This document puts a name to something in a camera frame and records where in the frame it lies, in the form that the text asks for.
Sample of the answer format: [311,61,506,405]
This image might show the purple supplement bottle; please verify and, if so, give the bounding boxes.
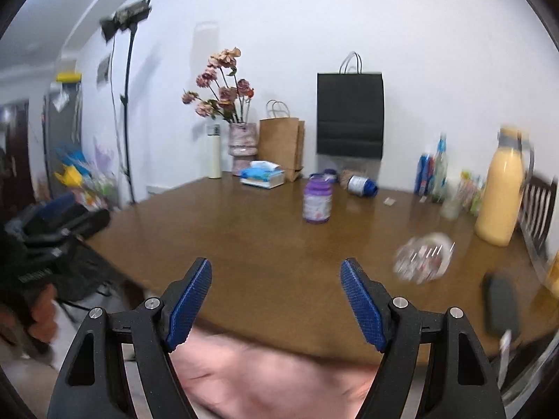
[302,174,333,223]

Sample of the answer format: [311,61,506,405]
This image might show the left hand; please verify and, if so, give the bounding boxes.
[1,284,59,344]

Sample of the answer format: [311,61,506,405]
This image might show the black remote control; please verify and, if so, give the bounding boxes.
[481,272,521,341]

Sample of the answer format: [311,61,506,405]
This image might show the crinkled plastic snack bag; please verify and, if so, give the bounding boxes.
[393,233,455,285]

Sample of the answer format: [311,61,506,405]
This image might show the cream white thermos bottle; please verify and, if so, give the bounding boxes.
[206,120,222,179]

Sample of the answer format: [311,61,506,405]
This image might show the yellow thermos jug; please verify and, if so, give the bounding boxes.
[475,126,535,247]

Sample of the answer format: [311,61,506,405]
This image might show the pink mottled ceramic vase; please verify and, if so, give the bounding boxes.
[228,123,258,176]

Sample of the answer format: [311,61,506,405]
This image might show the blue tissue pack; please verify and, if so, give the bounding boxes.
[240,161,285,189]

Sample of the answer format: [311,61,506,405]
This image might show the dried pink flowers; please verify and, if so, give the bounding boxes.
[181,47,255,124]

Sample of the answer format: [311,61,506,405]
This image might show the colourful snack packets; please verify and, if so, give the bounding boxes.
[441,170,485,220]

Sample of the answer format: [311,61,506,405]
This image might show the black light stand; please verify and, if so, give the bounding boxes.
[100,0,152,204]

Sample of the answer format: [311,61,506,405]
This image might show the dark wooden chair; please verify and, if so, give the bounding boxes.
[518,175,558,265]

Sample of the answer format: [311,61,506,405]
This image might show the clear bottle blue cap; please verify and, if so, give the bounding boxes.
[432,133,447,203]

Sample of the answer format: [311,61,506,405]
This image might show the brown paper bag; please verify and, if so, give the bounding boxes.
[258,100,305,183]

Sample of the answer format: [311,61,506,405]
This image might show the lying blue white bottle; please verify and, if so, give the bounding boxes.
[347,175,378,198]

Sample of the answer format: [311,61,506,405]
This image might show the blue soda can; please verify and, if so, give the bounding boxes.
[414,153,435,197]

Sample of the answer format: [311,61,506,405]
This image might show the beige woven small box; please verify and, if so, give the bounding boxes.
[339,169,358,189]

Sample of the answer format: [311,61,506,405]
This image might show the purple white small jar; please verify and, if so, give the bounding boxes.
[323,168,338,184]

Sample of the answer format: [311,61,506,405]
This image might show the black paper bag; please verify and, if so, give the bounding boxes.
[317,51,385,160]

